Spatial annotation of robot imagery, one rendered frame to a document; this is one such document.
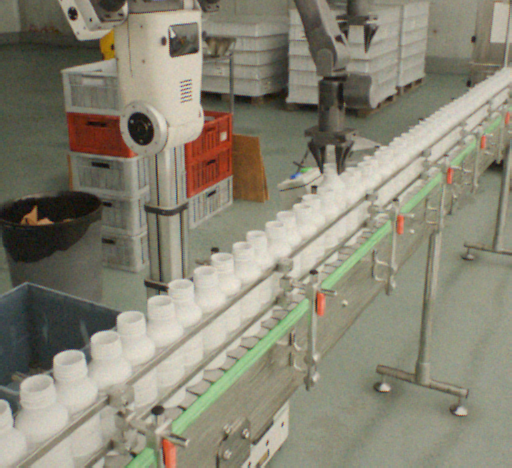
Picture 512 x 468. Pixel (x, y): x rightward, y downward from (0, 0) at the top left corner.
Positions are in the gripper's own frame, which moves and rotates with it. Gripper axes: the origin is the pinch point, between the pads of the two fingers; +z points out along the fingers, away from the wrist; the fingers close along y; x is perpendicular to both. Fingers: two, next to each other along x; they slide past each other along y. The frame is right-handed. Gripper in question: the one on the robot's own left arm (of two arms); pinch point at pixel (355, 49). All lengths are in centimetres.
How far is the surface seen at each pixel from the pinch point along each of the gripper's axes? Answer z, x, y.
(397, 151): 25.2, 7.8, -16.1
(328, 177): 22, 49, -14
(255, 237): 24, 81, -13
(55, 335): 55, 86, 35
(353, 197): 27, 43, -17
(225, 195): 131, -204, 172
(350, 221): 33, 43, -17
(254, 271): 27, 88, -17
